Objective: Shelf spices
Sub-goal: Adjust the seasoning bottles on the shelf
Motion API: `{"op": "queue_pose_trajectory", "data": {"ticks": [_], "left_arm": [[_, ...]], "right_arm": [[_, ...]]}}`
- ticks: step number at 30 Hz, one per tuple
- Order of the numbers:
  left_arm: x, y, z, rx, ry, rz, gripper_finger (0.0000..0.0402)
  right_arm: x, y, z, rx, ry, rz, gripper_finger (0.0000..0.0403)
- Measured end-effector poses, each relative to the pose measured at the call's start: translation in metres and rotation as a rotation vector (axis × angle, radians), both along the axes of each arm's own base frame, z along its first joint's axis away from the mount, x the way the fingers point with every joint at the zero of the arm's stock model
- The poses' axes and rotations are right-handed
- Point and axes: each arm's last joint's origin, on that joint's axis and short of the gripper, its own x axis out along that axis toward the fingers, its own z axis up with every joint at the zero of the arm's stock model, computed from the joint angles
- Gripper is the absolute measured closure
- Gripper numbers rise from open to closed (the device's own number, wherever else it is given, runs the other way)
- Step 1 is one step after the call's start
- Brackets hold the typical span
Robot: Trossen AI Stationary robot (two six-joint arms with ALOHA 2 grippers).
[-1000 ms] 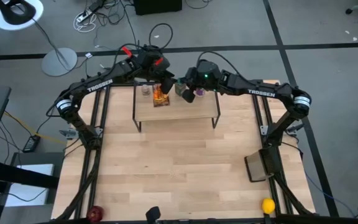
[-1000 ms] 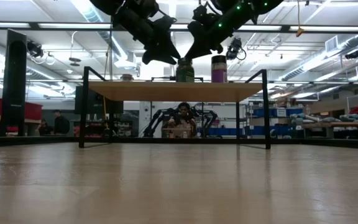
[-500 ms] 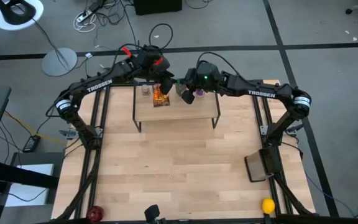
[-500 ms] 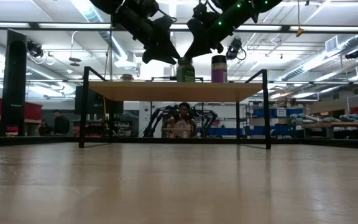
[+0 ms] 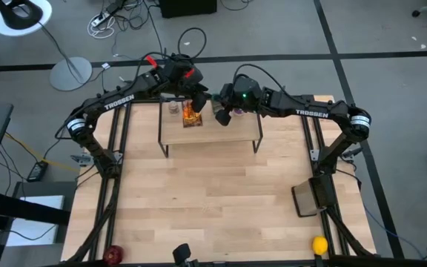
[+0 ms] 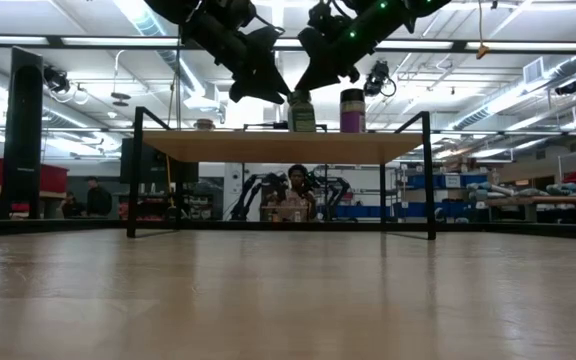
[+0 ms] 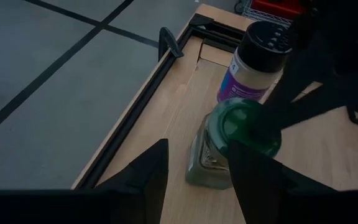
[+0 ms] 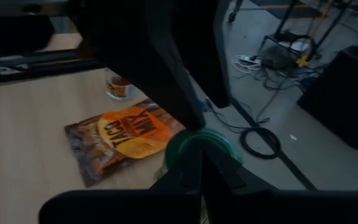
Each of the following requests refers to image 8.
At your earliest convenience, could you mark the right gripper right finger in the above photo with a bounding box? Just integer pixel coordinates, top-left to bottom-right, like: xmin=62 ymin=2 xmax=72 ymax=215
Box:
xmin=201 ymin=145 xmax=358 ymax=224

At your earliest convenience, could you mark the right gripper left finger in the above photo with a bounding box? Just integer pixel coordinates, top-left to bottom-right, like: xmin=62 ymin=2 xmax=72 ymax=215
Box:
xmin=39 ymin=145 xmax=203 ymax=224

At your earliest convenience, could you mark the green oregano jar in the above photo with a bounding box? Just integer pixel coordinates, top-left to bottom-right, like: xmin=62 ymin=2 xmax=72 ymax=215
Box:
xmin=165 ymin=128 xmax=245 ymax=180

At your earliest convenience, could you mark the small clear spice jar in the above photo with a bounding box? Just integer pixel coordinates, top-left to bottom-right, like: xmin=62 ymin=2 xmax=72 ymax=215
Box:
xmin=104 ymin=68 xmax=138 ymax=102

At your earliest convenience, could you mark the large black box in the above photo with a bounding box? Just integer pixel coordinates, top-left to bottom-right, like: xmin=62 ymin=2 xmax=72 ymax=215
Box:
xmin=296 ymin=30 xmax=358 ymax=150

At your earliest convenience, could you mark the white power strip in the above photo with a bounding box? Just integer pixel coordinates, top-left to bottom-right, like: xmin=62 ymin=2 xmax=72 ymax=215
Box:
xmin=239 ymin=54 xmax=262 ymax=65

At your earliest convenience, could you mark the coiled black cable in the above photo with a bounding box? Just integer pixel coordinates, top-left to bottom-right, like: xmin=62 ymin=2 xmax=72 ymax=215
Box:
xmin=239 ymin=126 xmax=282 ymax=161

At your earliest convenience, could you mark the bundled blue cable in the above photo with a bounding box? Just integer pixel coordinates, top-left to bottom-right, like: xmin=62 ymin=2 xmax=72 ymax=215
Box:
xmin=197 ymin=99 xmax=213 ymax=113

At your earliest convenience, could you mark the white coiled cable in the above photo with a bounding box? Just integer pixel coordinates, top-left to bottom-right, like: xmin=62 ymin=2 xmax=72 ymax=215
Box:
xmin=231 ymin=55 xmax=260 ymax=75

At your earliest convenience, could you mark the black floor stand with cables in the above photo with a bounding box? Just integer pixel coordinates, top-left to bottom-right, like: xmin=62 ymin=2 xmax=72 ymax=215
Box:
xmin=259 ymin=0 xmax=351 ymax=68

